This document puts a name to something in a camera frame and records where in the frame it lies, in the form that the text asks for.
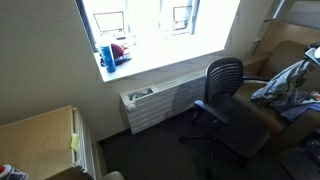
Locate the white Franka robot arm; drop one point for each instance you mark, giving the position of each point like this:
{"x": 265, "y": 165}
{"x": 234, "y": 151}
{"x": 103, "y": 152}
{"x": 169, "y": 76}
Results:
{"x": 315, "y": 45}

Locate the black mesh office chair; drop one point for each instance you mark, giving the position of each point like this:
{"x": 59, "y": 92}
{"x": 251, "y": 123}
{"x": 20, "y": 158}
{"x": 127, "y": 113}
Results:
{"x": 233, "y": 126}

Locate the dark small windowsill object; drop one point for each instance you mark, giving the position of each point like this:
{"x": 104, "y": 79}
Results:
{"x": 122, "y": 60}

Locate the maroon round object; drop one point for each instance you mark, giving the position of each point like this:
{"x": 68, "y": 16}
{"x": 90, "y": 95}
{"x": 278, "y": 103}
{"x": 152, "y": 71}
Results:
{"x": 117, "y": 50}

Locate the blue bottle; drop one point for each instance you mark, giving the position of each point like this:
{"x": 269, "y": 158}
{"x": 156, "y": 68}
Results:
{"x": 108, "y": 58}

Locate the grey rounded object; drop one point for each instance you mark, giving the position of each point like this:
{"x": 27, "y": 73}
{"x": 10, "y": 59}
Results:
{"x": 112, "y": 176}

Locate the yellow sticky note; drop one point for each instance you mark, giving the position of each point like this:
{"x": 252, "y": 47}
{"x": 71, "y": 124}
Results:
{"x": 75, "y": 141}

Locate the brown cardboard box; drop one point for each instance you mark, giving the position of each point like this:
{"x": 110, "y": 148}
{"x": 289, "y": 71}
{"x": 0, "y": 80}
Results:
{"x": 283, "y": 56}

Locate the light wooden drawer cabinet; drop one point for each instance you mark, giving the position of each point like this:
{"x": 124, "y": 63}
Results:
{"x": 36, "y": 143}

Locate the black backpack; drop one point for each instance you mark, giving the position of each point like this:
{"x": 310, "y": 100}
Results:
{"x": 303, "y": 163}

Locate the red white glue bottle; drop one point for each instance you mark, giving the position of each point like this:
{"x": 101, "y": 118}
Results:
{"x": 11, "y": 173}

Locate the white wall heater unit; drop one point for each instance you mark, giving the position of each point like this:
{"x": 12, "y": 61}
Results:
{"x": 160, "y": 106}

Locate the window with dark frame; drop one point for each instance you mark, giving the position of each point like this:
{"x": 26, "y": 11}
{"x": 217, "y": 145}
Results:
{"x": 87, "y": 23}

